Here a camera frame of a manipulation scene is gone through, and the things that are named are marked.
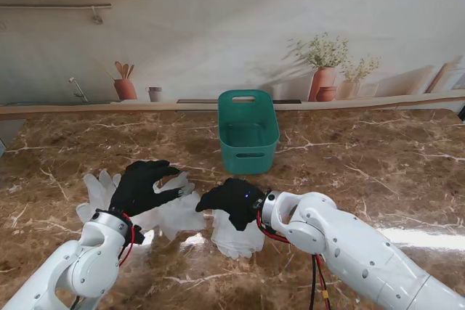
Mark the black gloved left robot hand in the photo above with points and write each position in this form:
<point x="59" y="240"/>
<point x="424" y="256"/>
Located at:
<point x="136" y="186"/>

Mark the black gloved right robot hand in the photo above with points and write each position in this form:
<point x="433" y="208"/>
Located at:
<point x="236" y="197"/>

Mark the green plastic basket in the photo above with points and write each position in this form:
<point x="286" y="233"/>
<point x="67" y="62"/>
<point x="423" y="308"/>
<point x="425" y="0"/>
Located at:
<point x="250" y="165"/>

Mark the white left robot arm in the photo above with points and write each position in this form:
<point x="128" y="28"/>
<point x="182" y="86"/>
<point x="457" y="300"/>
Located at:
<point x="80" y="263"/>

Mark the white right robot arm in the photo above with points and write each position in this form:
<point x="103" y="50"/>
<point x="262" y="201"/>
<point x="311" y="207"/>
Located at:
<point x="345" y="230"/>

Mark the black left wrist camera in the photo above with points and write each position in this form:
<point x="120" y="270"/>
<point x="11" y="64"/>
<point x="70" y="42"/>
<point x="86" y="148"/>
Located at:
<point x="140" y="239"/>

